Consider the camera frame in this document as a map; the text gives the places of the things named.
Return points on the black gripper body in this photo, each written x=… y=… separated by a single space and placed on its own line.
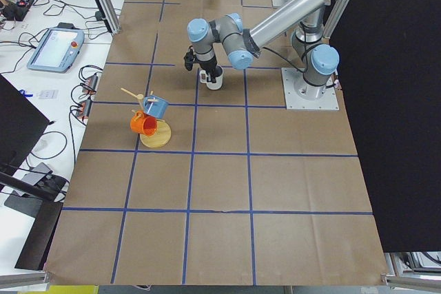
x=209 y=66

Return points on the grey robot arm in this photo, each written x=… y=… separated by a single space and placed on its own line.
x=243 y=45

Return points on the blue mug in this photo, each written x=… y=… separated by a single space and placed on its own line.
x=155 y=106

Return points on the orange mug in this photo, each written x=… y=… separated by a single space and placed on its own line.
x=142 y=123

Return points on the wooden mug tree stand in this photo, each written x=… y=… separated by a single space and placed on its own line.
x=163 y=132

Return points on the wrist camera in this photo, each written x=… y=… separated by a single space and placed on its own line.
x=189 y=58

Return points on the black monitor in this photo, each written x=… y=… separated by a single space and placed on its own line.
x=22 y=125

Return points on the blue teach pendant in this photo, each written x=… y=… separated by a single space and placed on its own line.
x=57 y=50

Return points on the white mug with handle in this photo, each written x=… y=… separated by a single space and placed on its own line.
x=213 y=81

